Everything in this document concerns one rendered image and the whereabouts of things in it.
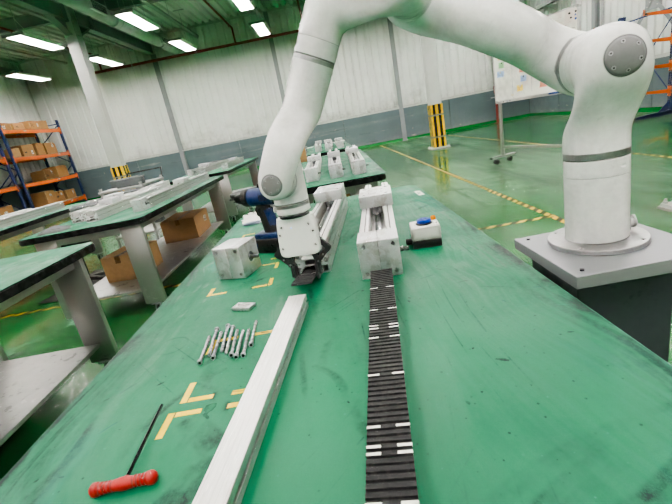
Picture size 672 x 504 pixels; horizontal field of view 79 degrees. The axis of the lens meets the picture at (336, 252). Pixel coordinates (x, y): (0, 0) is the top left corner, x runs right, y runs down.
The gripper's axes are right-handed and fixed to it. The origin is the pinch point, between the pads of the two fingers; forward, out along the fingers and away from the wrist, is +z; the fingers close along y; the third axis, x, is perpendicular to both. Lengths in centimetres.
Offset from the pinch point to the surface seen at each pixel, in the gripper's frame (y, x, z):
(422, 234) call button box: 30.9, 13.7, -1.0
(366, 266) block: 15.4, -3.3, -0.3
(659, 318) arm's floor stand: 75, -14, 16
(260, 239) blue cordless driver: -21.2, 32.9, -2.0
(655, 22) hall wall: 666, 985, -110
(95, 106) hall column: -654, 921, -180
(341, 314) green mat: 10.0, -20.5, 3.0
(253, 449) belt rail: 2, -57, 2
